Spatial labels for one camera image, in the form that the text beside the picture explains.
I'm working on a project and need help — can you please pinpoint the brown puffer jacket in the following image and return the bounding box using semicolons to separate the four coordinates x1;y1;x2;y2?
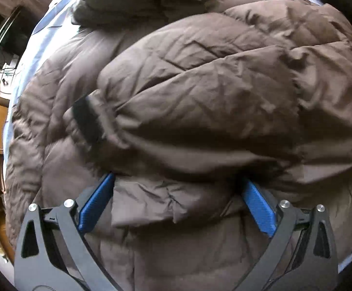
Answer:
6;0;352;290

